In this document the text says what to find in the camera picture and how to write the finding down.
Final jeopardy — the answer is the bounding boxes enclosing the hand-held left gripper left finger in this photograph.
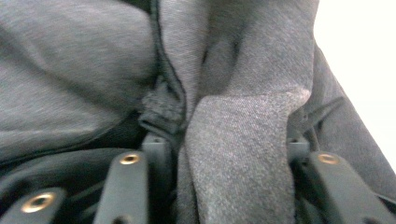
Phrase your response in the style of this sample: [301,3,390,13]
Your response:
[141,133,178,224]

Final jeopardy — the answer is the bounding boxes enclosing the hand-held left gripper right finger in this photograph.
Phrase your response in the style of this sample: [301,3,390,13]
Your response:
[287,137,312,188]

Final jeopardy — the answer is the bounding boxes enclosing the dark grey garment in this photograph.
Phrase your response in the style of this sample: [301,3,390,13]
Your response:
[0,0,396,224]

